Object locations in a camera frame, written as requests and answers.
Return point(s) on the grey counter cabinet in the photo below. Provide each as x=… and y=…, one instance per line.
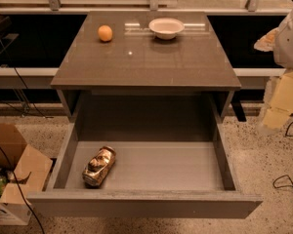
x=136, y=61

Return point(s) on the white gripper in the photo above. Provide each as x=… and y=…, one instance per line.
x=290, y=41

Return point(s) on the orange fruit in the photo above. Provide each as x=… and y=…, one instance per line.
x=105, y=33

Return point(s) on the white bowl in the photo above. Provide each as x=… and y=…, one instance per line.
x=166, y=28

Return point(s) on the open grey top drawer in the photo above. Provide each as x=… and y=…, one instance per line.
x=171, y=161

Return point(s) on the crushed orange gold can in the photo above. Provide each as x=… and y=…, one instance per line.
x=99, y=166

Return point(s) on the cardboard box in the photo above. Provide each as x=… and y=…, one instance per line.
x=23, y=169

